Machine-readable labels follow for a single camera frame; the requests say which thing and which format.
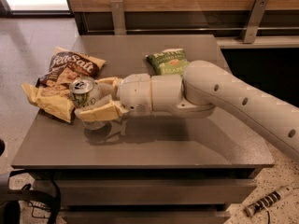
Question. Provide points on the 7up soda can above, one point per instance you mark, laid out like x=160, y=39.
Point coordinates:
x=85, y=93

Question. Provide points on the left metal bracket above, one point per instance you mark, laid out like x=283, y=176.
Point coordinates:
x=118, y=17

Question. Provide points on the metal bracket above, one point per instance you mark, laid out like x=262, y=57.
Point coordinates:
x=118, y=17
x=250, y=30

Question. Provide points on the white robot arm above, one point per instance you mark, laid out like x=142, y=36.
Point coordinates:
x=194, y=94

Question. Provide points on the white power strip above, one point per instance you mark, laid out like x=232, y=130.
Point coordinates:
x=268, y=200

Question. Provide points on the right metal bracket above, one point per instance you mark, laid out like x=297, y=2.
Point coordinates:
x=250, y=30

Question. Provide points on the grey drawer cabinet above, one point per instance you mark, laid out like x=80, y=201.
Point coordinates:
x=150, y=170

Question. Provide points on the brown sea salt chip bag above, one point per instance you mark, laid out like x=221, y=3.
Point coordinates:
x=51, y=92

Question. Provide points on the green jalapeno chip bag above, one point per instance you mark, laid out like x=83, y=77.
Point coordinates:
x=168, y=62

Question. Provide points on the black chair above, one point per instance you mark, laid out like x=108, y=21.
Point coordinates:
x=10, y=211

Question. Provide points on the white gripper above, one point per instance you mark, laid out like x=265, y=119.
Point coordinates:
x=135, y=90

